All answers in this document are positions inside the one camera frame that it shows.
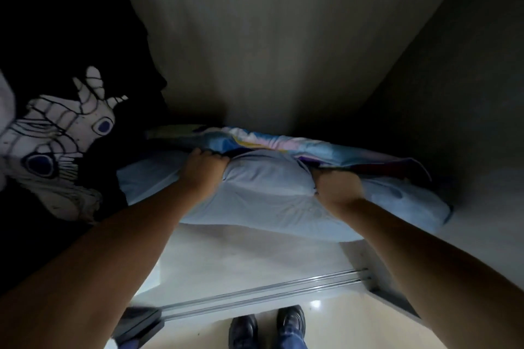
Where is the person's right forearm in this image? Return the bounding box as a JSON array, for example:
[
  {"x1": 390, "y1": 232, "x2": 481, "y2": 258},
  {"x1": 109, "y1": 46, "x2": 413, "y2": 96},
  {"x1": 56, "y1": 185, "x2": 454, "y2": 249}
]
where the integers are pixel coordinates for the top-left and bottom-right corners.
[{"x1": 335, "y1": 197, "x2": 524, "y2": 349}]

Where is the metal sliding door rail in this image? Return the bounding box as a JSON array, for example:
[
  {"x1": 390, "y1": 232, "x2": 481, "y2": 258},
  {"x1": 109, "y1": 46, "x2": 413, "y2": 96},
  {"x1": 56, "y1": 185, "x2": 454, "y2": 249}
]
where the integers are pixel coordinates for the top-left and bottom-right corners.
[{"x1": 159, "y1": 268, "x2": 374, "y2": 322}]

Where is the black garment with white print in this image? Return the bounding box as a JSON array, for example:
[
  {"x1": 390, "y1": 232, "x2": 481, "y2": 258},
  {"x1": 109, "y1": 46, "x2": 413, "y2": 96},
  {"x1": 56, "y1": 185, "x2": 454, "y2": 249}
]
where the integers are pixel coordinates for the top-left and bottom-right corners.
[{"x1": 0, "y1": 0, "x2": 169, "y2": 298}]

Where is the light blue pillow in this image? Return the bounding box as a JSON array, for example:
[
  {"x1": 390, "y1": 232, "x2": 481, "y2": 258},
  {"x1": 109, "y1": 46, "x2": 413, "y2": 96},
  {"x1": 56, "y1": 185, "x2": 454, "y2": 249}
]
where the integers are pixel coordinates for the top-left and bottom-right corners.
[{"x1": 117, "y1": 148, "x2": 453, "y2": 244}]

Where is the person's left dark shoe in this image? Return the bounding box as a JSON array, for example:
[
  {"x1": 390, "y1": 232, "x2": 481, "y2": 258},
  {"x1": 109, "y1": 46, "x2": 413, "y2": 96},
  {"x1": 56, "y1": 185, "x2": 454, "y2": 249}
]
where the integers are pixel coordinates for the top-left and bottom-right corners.
[{"x1": 228, "y1": 314, "x2": 259, "y2": 349}]

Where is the person's dark shoe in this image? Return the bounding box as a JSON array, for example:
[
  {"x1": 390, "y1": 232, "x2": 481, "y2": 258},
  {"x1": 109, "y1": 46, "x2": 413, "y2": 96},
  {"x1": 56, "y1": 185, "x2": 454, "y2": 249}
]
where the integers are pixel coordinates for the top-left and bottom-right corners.
[
  {"x1": 276, "y1": 305, "x2": 307, "y2": 349},
  {"x1": 228, "y1": 314, "x2": 259, "y2": 349}
]

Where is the white wardrobe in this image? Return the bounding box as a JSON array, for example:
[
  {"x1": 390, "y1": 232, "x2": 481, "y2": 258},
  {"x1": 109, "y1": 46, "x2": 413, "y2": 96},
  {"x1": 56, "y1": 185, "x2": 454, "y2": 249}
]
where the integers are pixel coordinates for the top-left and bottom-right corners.
[{"x1": 117, "y1": 0, "x2": 524, "y2": 323}]

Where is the person's right dark shoe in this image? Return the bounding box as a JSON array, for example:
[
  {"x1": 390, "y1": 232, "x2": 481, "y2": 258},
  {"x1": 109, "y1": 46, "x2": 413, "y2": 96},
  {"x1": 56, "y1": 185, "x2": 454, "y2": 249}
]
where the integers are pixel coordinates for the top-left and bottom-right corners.
[{"x1": 276, "y1": 305, "x2": 307, "y2": 349}]

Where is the person's left hand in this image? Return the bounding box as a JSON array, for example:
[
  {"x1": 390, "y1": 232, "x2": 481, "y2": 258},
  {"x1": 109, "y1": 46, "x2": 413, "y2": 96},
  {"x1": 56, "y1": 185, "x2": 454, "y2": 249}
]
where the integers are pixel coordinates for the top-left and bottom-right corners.
[{"x1": 178, "y1": 148, "x2": 231, "y2": 200}]

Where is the dark wardrobe sliding door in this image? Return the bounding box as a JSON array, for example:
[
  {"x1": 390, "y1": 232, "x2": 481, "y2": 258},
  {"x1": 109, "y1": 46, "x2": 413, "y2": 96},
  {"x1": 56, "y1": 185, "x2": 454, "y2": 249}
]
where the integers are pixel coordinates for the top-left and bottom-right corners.
[{"x1": 111, "y1": 305, "x2": 165, "y2": 346}]

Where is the person's right hand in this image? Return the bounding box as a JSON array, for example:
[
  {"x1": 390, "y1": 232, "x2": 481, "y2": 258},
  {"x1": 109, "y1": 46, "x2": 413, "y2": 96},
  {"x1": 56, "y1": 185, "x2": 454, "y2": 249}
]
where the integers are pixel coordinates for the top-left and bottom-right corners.
[{"x1": 310, "y1": 167, "x2": 366, "y2": 216}]

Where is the person's left forearm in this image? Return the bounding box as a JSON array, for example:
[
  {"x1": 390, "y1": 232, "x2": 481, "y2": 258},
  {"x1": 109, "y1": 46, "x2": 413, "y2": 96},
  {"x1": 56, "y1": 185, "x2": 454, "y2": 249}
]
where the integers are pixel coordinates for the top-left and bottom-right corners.
[{"x1": 0, "y1": 181, "x2": 198, "y2": 349}]

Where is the multicoloured folded blanket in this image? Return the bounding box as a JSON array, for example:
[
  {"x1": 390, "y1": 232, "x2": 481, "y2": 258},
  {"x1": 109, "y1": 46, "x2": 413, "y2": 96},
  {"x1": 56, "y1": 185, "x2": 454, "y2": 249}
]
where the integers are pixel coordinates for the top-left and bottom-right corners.
[{"x1": 147, "y1": 125, "x2": 432, "y2": 182}]

